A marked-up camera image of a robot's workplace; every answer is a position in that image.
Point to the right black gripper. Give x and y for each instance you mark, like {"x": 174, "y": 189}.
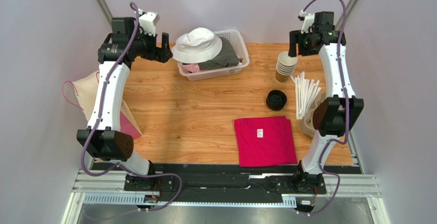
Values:
{"x": 294, "y": 41}

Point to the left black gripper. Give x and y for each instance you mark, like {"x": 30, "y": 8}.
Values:
{"x": 163, "y": 54}

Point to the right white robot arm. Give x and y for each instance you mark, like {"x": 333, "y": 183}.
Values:
{"x": 338, "y": 112}

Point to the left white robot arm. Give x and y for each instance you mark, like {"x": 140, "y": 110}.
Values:
{"x": 130, "y": 38}

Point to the stack of paper cups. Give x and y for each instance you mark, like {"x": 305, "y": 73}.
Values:
{"x": 285, "y": 67}

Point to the pink cloth in basket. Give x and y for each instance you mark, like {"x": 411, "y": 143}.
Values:
{"x": 190, "y": 68}

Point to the white bucket hat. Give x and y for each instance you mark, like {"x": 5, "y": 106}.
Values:
{"x": 197, "y": 46}

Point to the bundle of white straws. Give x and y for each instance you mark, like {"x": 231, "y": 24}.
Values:
{"x": 305, "y": 93}

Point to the stack of black lids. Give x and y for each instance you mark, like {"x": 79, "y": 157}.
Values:
{"x": 276, "y": 100}

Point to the white plastic basket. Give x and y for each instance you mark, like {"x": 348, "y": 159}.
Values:
{"x": 239, "y": 46}

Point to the olive green folded garment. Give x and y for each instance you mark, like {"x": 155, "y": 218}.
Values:
{"x": 227, "y": 57}

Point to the cardboard cup carrier tray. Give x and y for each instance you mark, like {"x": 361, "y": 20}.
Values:
{"x": 306, "y": 124}

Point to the pink and cream paper bag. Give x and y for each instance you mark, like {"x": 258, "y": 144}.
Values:
{"x": 85, "y": 91}

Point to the folded red t-shirt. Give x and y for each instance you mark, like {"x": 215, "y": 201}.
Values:
{"x": 265, "y": 141}

